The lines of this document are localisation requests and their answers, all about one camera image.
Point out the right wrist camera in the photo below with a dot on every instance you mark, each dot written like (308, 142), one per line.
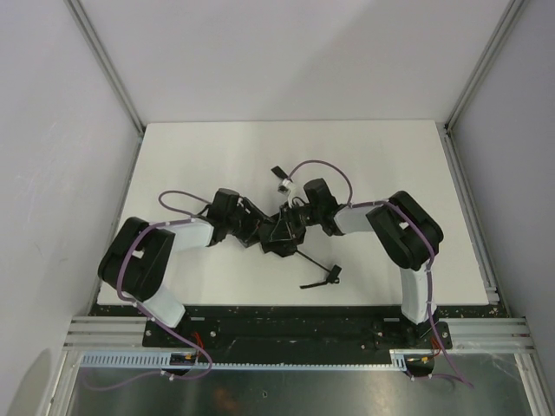
(288, 188)

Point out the right aluminium frame post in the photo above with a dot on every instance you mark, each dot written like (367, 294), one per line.
(503, 29)

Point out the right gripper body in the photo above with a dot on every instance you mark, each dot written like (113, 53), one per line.
(294, 217)

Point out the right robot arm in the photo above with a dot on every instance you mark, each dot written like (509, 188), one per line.
(407, 233)

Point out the left aluminium frame post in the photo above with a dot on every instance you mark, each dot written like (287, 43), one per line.
(100, 53)

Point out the aluminium frame post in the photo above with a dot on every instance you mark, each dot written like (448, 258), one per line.
(100, 53)
(503, 29)

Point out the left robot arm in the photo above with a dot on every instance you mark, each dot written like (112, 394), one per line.
(135, 263)

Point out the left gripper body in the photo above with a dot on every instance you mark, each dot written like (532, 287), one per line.
(246, 222)

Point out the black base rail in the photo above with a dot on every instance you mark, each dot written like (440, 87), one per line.
(219, 326)

